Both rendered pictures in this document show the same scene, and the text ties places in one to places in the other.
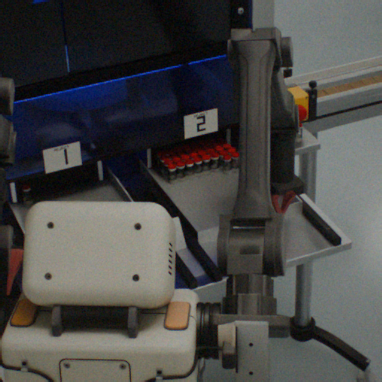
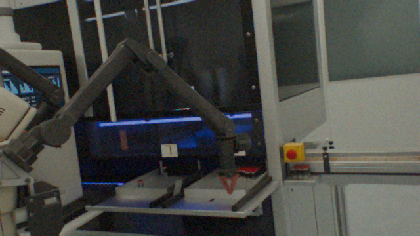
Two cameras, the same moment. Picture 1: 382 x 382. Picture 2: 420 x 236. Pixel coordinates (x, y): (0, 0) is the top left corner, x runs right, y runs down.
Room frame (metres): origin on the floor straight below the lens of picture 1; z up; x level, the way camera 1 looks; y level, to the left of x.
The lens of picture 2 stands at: (0.77, -1.36, 1.36)
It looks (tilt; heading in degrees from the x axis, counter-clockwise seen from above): 6 degrees down; 49
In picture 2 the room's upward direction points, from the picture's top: 6 degrees counter-clockwise
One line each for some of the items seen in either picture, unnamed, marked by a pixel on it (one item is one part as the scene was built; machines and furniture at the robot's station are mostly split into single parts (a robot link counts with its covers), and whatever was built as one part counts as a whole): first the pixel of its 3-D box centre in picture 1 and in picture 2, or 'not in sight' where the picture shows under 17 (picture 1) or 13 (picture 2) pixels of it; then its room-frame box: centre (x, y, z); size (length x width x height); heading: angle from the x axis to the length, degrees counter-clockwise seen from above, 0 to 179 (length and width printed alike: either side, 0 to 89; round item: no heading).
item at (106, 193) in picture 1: (80, 222); (162, 181); (1.86, 0.25, 0.90); 0.34 x 0.26 x 0.04; 22
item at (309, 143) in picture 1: (286, 139); (303, 178); (2.24, -0.25, 0.87); 0.14 x 0.13 x 0.02; 22
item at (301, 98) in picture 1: (289, 104); (294, 152); (2.19, -0.25, 1.00); 0.08 x 0.07 x 0.07; 22
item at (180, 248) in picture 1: (185, 246); (171, 192); (1.74, 0.02, 0.91); 0.14 x 0.03 x 0.06; 23
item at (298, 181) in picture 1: (281, 169); (227, 162); (1.86, -0.20, 1.02); 0.10 x 0.07 x 0.07; 21
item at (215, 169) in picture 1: (202, 166); (237, 174); (2.07, -0.03, 0.90); 0.18 x 0.02 x 0.05; 113
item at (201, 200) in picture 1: (218, 186); (230, 181); (1.99, -0.06, 0.90); 0.34 x 0.26 x 0.04; 23
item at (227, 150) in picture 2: (281, 143); (227, 146); (1.87, -0.20, 1.08); 0.07 x 0.06 x 0.07; 171
